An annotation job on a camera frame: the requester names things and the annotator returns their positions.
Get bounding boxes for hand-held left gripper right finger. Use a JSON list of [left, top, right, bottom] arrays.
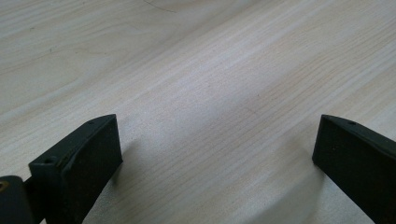
[[311, 114, 396, 224]]

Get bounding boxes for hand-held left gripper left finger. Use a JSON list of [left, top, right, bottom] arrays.
[[28, 113, 123, 224]]

